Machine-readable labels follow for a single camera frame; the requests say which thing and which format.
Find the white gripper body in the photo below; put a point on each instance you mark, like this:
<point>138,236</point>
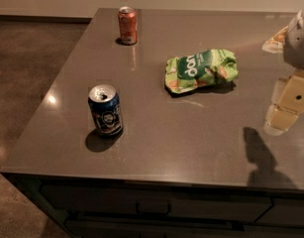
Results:
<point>298,42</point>

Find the black drawer handle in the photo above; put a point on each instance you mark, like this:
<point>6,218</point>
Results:
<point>157,207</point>

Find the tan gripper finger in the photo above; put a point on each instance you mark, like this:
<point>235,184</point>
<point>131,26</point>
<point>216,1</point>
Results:
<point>287,103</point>
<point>275,44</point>

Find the dark right drawer front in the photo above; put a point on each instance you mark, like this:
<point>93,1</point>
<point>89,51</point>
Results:
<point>284,212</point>

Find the dark cabinet drawer front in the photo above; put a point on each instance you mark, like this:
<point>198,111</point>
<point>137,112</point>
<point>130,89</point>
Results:
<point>183,204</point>

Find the green rice chip bag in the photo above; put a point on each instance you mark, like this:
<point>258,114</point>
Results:
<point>188,73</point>

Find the blue pepsi can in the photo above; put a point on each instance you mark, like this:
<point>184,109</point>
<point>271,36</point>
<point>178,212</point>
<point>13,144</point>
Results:
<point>104,104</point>

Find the orange soda can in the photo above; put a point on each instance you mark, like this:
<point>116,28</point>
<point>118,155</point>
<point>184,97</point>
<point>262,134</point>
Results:
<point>127,17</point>

